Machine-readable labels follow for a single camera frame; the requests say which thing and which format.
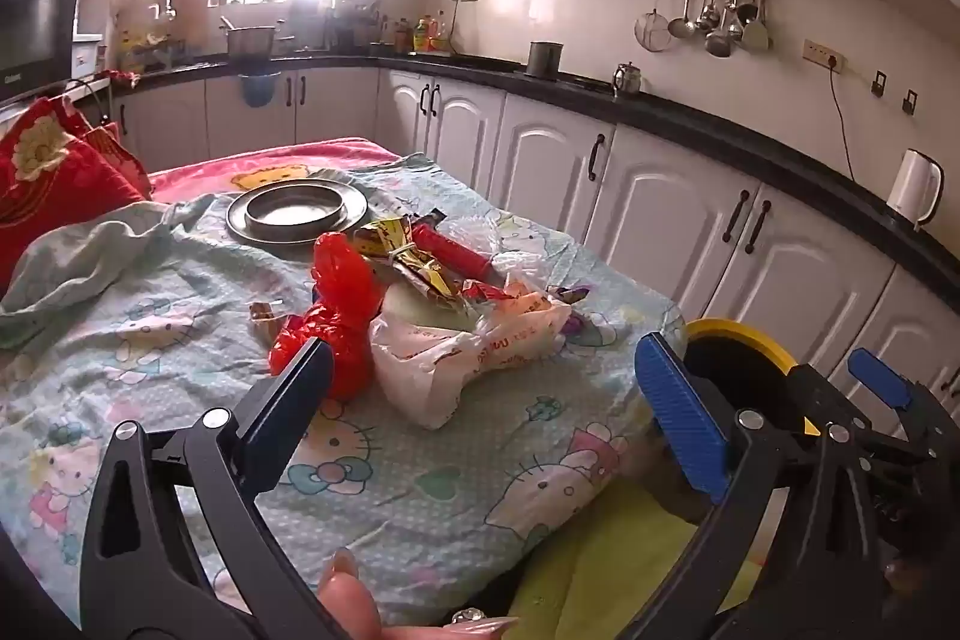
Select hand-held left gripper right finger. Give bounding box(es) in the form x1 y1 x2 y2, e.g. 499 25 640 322
622 331 938 640

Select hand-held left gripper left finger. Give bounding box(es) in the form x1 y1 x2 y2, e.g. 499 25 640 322
79 338 353 640

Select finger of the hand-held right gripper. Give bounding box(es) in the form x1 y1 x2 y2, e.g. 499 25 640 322
847 347 960 438
784 362 871 427

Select small brown wrapper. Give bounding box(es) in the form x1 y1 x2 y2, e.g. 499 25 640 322
249 302 290 345

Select yellow rimmed black trash bin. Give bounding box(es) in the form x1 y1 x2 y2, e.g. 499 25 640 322
679 317 822 438

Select red plastic bag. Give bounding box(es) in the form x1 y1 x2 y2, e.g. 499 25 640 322
270 231 387 401

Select white plastic bag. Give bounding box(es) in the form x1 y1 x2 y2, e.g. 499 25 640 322
369 287 575 431

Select purple wrapper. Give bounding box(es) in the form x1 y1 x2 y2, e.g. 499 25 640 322
551 284 593 337

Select yellow snack wrapper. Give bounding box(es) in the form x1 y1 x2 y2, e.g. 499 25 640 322
352 216 466 304

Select red snack packet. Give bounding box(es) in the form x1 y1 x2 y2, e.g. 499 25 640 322
411 221 500 281

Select red orange snack wrapper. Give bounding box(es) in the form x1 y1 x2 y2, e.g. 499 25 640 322
461 280 512 313

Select clear plastic bag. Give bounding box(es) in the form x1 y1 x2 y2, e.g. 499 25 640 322
442 209 542 283

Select person's left hand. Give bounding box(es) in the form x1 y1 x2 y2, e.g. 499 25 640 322
316 548 520 640

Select cartoon cat printed blanket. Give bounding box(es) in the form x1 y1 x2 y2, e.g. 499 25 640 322
0 152 687 618

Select yellow green garment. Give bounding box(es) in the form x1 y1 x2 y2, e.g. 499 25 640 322
510 482 758 640

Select shallow metal bowl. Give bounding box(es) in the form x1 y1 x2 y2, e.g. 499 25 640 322
246 188 347 238

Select white electric kettle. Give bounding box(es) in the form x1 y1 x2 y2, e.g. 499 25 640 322
886 149 944 230

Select pink blanket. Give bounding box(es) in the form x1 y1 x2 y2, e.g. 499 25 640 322
146 136 398 202

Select black kitchen countertop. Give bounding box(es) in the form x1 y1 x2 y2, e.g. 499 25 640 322
0 51 960 311

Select white base cabinets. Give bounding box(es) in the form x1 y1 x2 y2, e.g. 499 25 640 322
105 64 960 461

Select red floral pillow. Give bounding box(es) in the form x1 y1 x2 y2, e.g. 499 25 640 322
0 96 147 296
81 121 152 200

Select blue plastic basin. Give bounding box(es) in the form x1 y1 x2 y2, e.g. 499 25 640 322
238 72 280 109

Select metal spatula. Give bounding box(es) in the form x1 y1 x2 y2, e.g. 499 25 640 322
742 0 772 51

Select metal stock pot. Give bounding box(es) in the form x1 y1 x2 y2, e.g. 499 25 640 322
221 16 282 60

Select yellow packaged goods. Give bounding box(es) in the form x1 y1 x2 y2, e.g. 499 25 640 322
116 21 181 71

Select dark metal mug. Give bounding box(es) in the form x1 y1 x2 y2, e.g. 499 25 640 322
527 40 562 80

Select metal mesh strainer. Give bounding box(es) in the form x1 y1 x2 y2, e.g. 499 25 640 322
636 0 671 52

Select row of condiment bottles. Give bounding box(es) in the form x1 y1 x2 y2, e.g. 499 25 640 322
379 10 451 55

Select black microwave oven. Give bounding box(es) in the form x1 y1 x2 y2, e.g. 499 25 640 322
0 0 83 101

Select black power cable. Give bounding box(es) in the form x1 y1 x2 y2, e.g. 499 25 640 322
829 62 856 180

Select wall power socket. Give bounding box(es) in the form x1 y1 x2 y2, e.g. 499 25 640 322
804 38 848 73

